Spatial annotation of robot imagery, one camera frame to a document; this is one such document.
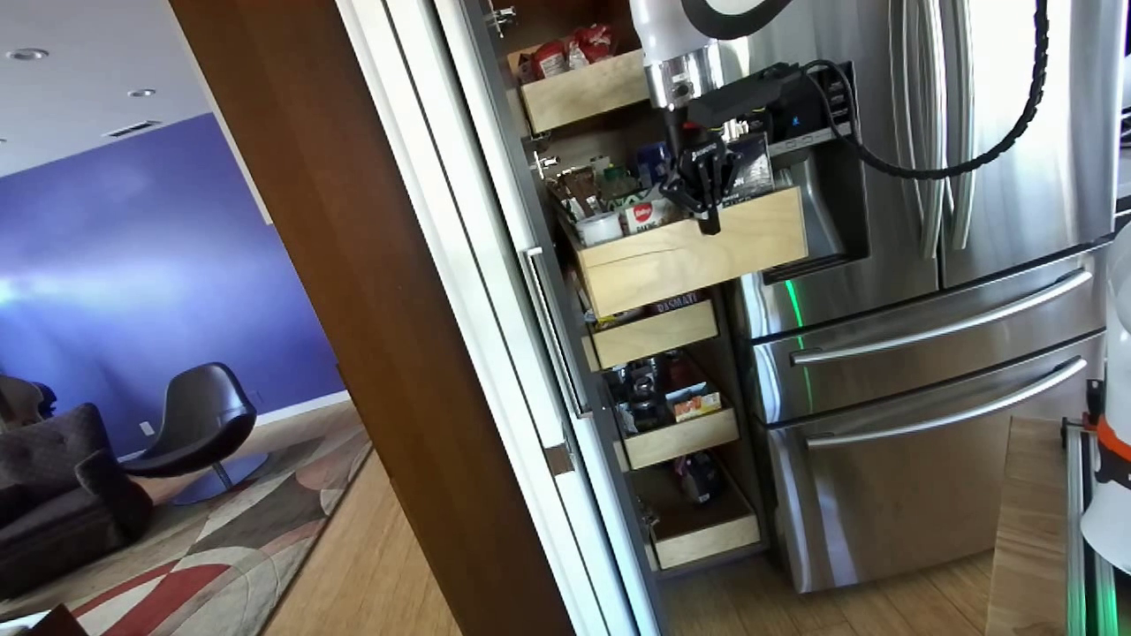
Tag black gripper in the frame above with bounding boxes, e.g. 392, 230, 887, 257
657, 95, 776, 238

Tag wooden pantry drawer with groceries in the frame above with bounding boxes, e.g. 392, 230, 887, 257
570, 179, 814, 322

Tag shallow wooden pantry drawer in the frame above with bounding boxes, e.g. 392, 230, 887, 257
513, 42, 657, 139

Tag black food package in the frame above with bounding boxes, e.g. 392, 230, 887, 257
724, 141, 776, 210

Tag white jar red label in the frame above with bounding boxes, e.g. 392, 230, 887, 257
617, 189, 681, 238

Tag white food container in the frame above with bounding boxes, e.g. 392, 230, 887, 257
573, 206, 625, 246

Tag fridge water ice dispenser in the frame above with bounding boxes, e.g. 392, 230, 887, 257
731, 59, 877, 274

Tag metal door hinge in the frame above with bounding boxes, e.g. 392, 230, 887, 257
525, 145, 565, 184
478, 0, 522, 42

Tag red snack bag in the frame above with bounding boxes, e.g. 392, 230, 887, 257
515, 38, 573, 81
560, 20, 634, 71

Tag box with orange label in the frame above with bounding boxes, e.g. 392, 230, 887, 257
659, 379, 729, 429

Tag dark jars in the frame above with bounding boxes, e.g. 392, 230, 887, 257
608, 358, 675, 438

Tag stainless steel refrigerator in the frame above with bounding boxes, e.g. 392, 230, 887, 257
690, 0, 1122, 600

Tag dark bottle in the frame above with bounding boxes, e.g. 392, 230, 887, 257
670, 449, 724, 511

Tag metal door latch plate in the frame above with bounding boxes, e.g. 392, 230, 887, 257
539, 443, 578, 482

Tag tall pantry cabinet door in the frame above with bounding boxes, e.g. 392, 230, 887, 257
166, 0, 665, 636

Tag black shell chair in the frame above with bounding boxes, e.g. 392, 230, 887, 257
121, 359, 262, 483

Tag ceiling air vent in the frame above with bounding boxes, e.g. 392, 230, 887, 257
103, 117, 161, 141

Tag patterned red grey rug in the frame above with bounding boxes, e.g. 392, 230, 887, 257
0, 404, 379, 636

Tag dark grey sofa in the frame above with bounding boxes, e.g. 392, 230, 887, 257
0, 371, 158, 600

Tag silver pantry door handle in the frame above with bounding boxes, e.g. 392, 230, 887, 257
519, 244, 595, 419

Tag vertical fridge door handle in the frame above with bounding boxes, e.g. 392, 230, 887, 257
889, 0, 952, 253
941, 0, 985, 253

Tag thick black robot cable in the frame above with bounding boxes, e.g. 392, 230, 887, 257
803, 0, 1053, 184

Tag horizontal fridge drawer handle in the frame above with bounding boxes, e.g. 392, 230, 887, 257
788, 266, 1098, 371
803, 355, 1097, 455

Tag metal frame rail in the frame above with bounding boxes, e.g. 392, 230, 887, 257
1060, 418, 1122, 636

